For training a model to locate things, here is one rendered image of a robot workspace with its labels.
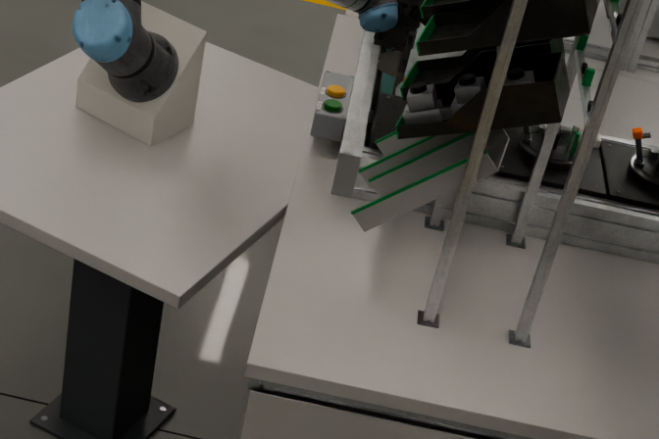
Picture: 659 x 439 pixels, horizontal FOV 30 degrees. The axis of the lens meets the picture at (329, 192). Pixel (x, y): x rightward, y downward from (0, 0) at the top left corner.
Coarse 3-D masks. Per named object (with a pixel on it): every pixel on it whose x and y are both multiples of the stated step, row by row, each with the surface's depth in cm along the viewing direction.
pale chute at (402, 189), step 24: (456, 144) 222; (504, 144) 216; (408, 168) 227; (432, 168) 225; (456, 168) 210; (480, 168) 208; (384, 192) 231; (408, 192) 214; (432, 192) 213; (360, 216) 219; (384, 216) 218
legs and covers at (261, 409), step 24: (264, 384) 209; (264, 408) 209; (288, 408) 209; (312, 408) 208; (336, 408) 209; (360, 408) 209; (384, 408) 208; (240, 432) 214; (264, 432) 212; (288, 432) 212; (312, 432) 211; (336, 432) 210; (360, 432) 210; (384, 432) 209; (408, 432) 209; (432, 432) 208; (456, 432) 209; (480, 432) 209; (504, 432) 208
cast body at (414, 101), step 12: (420, 84) 210; (432, 84) 212; (408, 96) 210; (420, 96) 209; (432, 96) 209; (408, 108) 213; (420, 108) 210; (432, 108) 210; (444, 108) 212; (408, 120) 211; (420, 120) 211; (432, 120) 211
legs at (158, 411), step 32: (96, 288) 279; (128, 288) 275; (96, 320) 284; (128, 320) 280; (160, 320) 296; (96, 352) 288; (128, 352) 287; (64, 384) 298; (96, 384) 293; (128, 384) 294; (64, 416) 303; (96, 416) 298; (128, 416) 302; (160, 416) 311
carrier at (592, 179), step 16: (512, 128) 270; (544, 128) 265; (560, 128) 259; (576, 128) 252; (512, 144) 263; (528, 144) 261; (560, 144) 263; (576, 144) 259; (512, 160) 257; (528, 160) 258; (560, 160) 257; (592, 160) 264; (512, 176) 253; (528, 176) 253; (544, 176) 254; (560, 176) 255; (592, 176) 258; (592, 192) 253
